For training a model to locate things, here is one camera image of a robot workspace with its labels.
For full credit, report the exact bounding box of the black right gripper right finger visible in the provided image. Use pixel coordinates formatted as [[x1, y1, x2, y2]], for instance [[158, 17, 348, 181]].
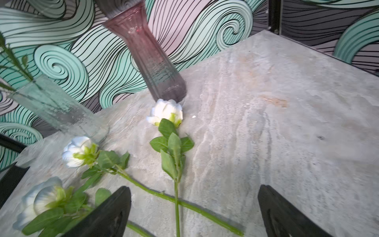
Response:
[[258, 185, 331, 237]]

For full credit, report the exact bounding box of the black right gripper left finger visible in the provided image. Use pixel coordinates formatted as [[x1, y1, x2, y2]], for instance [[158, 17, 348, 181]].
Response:
[[63, 186, 131, 237]]

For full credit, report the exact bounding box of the white rose flower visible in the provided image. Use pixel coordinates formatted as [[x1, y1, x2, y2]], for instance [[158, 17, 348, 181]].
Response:
[[147, 99, 193, 237], [62, 133, 244, 237], [12, 177, 150, 237]]

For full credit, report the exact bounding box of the orange marigold flower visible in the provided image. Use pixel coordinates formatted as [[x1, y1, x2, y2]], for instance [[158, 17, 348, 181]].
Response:
[[1, 33, 43, 92]]

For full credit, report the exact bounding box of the black white chessboard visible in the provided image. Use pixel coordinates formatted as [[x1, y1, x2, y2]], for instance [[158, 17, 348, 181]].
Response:
[[1, 134, 30, 208]]

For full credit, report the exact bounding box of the clear glass vase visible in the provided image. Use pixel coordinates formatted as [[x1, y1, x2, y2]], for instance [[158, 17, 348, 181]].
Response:
[[9, 75, 109, 144]]

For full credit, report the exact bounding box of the purple glass vase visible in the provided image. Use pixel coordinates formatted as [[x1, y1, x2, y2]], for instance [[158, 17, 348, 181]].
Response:
[[96, 0, 187, 103]]

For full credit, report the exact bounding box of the black frame post right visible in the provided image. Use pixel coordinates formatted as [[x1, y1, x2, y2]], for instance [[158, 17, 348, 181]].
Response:
[[268, 0, 282, 35]]

